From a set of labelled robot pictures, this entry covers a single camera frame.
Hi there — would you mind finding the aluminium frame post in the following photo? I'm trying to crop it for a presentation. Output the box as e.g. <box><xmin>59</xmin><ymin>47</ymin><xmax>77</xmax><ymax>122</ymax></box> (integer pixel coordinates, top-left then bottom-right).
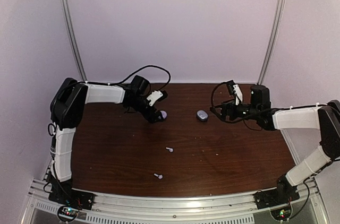
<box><xmin>61</xmin><ymin>0</ymin><xmax>87</xmax><ymax>81</ymax></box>
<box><xmin>257</xmin><ymin>0</ymin><xmax>286</xmax><ymax>84</ymax></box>

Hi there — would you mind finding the grey-purple earbud charging case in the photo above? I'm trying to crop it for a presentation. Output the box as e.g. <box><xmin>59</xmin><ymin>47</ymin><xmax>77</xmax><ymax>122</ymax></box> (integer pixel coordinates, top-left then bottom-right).
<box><xmin>196</xmin><ymin>110</ymin><xmax>209</xmax><ymax>122</ymax></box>

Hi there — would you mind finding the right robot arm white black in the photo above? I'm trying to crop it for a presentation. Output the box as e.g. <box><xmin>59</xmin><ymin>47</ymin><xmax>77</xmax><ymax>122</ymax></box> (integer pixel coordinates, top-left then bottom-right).
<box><xmin>210</xmin><ymin>81</ymin><xmax>339</xmax><ymax>204</ymax></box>

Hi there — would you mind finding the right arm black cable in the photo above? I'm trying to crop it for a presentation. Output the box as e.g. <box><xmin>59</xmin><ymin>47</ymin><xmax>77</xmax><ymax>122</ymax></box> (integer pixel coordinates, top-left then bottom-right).
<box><xmin>210</xmin><ymin>81</ymin><xmax>266</xmax><ymax>131</ymax></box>

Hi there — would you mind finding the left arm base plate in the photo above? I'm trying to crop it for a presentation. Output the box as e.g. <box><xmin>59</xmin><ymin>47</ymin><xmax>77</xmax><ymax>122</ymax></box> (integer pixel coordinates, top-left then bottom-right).
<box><xmin>48</xmin><ymin>189</ymin><xmax>95</xmax><ymax>210</ymax></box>

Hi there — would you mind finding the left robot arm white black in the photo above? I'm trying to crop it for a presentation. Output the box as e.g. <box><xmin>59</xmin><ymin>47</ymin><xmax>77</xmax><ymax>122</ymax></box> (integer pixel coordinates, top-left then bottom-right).
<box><xmin>50</xmin><ymin>75</ymin><xmax>168</xmax><ymax>205</ymax></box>

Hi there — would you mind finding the right aluminium frame post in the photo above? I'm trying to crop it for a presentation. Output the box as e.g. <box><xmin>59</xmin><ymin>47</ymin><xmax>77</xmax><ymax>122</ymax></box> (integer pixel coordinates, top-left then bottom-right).
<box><xmin>257</xmin><ymin>0</ymin><xmax>286</xmax><ymax>84</ymax></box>

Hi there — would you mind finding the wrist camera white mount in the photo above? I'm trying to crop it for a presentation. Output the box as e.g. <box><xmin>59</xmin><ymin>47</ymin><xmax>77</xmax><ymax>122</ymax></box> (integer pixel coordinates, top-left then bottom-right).
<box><xmin>226</xmin><ymin>80</ymin><xmax>243</xmax><ymax>105</ymax></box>
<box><xmin>147</xmin><ymin>90</ymin><xmax>168</xmax><ymax>106</ymax></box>

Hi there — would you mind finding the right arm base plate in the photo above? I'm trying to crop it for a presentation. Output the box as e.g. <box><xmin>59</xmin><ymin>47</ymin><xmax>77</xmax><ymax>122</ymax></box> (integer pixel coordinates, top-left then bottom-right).
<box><xmin>253</xmin><ymin>189</ymin><xmax>300</xmax><ymax>210</ymax></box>

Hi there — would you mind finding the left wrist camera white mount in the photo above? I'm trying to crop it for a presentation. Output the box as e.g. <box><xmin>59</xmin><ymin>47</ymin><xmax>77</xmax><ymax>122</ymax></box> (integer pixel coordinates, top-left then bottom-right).
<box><xmin>147</xmin><ymin>90</ymin><xmax>168</xmax><ymax>106</ymax></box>

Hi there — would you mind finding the round lilac earbud case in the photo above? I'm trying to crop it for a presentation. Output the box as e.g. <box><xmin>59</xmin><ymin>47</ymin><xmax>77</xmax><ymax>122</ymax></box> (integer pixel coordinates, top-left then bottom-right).
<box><xmin>160</xmin><ymin>110</ymin><xmax>167</xmax><ymax>120</ymax></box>

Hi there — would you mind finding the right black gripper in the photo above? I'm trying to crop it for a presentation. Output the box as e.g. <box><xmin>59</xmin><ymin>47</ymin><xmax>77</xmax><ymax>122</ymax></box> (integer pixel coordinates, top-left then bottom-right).
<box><xmin>210</xmin><ymin>98</ymin><xmax>260</xmax><ymax>122</ymax></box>

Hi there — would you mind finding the left aluminium frame post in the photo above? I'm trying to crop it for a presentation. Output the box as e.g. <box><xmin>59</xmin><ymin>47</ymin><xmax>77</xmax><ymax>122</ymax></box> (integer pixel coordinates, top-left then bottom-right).
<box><xmin>61</xmin><ymin>0</ymin><xmax>87</xmax><ymax>81</ymax></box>

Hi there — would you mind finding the front aluminium rail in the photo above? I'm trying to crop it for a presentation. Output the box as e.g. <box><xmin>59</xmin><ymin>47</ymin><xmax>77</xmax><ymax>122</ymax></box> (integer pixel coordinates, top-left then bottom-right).
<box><xmin>19</xmin><ymin>179</ymin><xmax>330</xmax><ymax>223</ymax></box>

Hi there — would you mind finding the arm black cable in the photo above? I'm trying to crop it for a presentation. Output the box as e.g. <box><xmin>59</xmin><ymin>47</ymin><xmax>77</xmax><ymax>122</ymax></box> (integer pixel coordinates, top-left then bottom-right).
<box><xmin>210</xmin><ymin>81</ymin><xmax>266</xmax><ymax>131</ymax></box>
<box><xmin>111</xmin><ymin>65</ymin><xmax>172</xmax><ymax>94</ymax></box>

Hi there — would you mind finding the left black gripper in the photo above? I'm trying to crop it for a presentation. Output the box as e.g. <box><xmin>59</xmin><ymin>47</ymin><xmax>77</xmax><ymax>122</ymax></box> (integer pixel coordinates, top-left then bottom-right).
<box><xmin>129</xmin><ymin>96</ymin><xmax>163</xmax><ymax>124</ymax></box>

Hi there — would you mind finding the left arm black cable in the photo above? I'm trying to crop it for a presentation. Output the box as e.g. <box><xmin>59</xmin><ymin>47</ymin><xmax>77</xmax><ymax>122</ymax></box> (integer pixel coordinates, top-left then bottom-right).
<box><xmin>111</xmin><ymin>65</ymin><xmax>172</xmax><ymax>94</ymax></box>

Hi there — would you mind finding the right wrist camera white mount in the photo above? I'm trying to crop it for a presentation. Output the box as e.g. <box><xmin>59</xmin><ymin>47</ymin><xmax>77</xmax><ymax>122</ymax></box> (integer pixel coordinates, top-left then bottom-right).
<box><xmin>226</xmin><ymin>80</ymin><xmax>243</xmax><ymax>105</ymax></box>

